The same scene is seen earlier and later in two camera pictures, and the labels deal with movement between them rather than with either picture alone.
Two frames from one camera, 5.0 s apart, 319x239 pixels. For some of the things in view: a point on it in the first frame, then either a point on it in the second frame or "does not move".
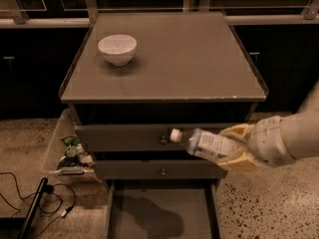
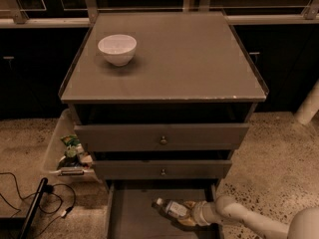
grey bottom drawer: [164, 209] does not move
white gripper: [265, 142] to [200, 212]
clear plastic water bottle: [203, 142] to [173, 209]
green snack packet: [71, 140] does not move
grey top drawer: [133, 137] does not move
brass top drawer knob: [163, 141] does not move
